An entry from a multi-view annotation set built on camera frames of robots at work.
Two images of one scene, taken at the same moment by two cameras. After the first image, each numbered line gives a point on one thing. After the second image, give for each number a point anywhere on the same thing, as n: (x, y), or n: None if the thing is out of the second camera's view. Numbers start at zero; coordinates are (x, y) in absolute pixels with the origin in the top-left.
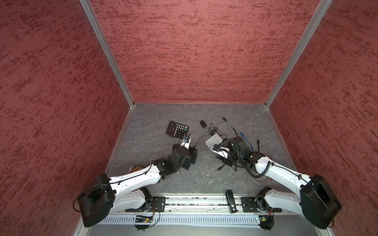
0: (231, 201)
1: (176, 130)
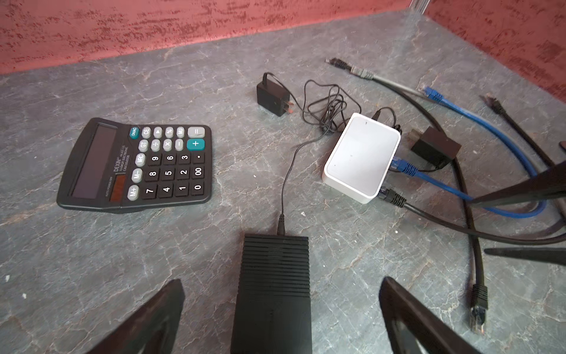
0: None
1: (115, 167)
